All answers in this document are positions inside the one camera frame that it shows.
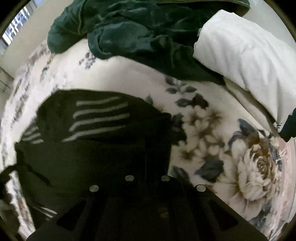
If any black striped sweater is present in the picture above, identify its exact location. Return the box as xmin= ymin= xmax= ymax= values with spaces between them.
xmin=1 ymin=90 xmax=175 ymax=228

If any dark green plush blanket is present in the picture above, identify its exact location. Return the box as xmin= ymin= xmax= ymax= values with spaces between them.
xmin=47 ymin=1 xmax=250 ymax=84

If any window with metal grille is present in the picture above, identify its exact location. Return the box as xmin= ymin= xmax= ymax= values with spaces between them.
xmin=1 ymin=1 xmax=46 ymax=55

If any floral bed blanket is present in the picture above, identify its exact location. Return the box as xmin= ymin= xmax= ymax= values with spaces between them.
xmin=1 ymin=40 xmax=295 ymax=240

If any white folded clothes pile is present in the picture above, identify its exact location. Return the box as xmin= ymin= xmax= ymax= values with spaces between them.
xmin=193 ymin=9 xmax=296 ymax=142

